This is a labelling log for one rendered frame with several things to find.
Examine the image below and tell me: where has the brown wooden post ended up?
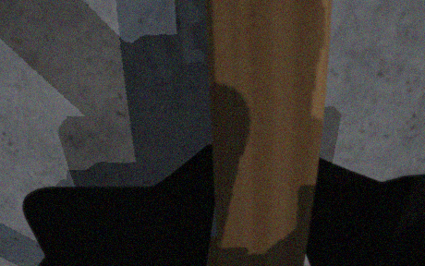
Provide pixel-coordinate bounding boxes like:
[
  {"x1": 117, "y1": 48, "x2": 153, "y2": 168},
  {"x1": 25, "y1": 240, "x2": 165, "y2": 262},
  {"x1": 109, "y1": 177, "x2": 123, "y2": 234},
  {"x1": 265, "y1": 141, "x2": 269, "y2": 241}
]
[{"x1": 208, "y1": 236, "x2": 218, "y2": 266}]

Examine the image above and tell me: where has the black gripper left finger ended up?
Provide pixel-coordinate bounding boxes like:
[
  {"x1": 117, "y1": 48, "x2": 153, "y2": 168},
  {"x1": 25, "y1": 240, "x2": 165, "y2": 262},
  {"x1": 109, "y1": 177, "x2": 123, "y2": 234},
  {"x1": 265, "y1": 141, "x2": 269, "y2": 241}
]
[{"x1": 22, "y1": 144, "x2": 215, "y2": 266}]

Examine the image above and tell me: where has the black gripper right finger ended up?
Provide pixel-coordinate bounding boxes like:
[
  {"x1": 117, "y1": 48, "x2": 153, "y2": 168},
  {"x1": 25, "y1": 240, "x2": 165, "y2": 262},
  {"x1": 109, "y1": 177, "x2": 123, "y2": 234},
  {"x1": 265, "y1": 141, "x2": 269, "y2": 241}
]
[{"x1": 305, "y1": 157, "x2": 425, "y2": 266}]

